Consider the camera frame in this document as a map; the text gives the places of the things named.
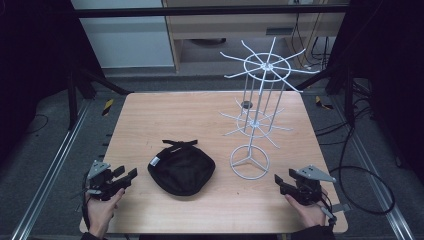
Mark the black round table grommet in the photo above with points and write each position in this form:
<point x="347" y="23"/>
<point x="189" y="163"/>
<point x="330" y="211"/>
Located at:
<point x="246" y="104"/>

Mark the light wooden desk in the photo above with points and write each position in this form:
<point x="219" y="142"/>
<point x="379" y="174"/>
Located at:
<point x="213" y="26"/>

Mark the white cabinet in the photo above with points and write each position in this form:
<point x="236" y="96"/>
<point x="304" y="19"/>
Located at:
<point x="126" y="40"/>

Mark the aluminium floor rail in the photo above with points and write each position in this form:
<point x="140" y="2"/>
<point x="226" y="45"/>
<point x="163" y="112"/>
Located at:
<point x="50" y="173"/>
<point x="373" y="173"/>

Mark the black metal stand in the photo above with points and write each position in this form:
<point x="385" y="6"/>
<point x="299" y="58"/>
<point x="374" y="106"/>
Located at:
<point x="83" y="86"/>
<point x="346" y="90"/>

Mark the yellow black striped tape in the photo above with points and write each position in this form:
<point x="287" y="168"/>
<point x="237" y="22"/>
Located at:
<point x="321" y="103"/>
<point x="107" y="107"/>

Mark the person's left hand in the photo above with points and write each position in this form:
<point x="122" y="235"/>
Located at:
<point x="101" y="211"/>

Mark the black cap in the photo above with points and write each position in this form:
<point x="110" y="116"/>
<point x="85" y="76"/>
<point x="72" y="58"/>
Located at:
<point x="181" y="170"/>

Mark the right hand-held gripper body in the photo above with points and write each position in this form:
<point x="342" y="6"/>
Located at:
<point x="308" y="185"/>

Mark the person's right hand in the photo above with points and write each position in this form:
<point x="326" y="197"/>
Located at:
<point x="308" y="213"/>

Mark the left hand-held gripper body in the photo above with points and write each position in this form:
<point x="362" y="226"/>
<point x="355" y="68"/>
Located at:
<point x="100" y="181"/>

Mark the black horizontal frame bar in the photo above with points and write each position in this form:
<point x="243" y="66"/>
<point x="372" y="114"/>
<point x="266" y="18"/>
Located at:
<point x="200" y="11"/>

